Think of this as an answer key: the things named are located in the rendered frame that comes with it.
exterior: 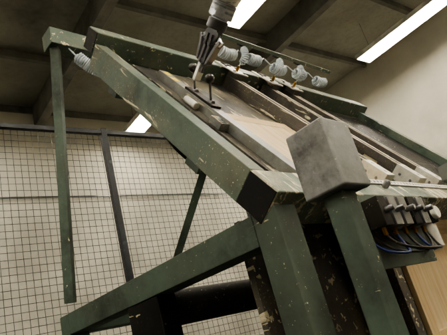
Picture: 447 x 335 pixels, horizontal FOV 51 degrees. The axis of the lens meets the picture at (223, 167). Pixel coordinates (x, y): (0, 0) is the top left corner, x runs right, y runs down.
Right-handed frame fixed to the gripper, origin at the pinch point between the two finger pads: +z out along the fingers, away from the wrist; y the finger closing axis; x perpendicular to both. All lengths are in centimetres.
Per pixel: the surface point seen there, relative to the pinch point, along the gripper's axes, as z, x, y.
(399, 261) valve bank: 24, 32, 87
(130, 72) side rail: 11.0, -16.5, -18.6
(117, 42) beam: 8, -7, -53
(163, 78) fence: 13.7, 8.6, -32.0
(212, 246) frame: 38, -16, 56
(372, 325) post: 23, -14, 106
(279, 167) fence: 14.2, 8.4, 46.7
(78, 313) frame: 112, -16, 2
